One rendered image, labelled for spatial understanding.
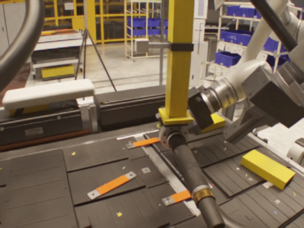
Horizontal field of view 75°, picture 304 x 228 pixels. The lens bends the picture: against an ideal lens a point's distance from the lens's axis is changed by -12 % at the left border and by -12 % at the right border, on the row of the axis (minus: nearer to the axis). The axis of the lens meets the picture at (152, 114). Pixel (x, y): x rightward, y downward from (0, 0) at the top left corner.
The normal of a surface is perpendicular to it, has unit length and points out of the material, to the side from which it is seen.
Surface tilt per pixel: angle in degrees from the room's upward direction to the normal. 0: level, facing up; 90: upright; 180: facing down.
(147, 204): 0
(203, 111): 90
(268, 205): 0
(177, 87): 90
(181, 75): 90
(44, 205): 0
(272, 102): 107
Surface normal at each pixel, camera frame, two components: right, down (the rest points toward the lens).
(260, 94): -0.02, 0.68
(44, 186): 0.02, -0.90
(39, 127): 0.42, 0.40
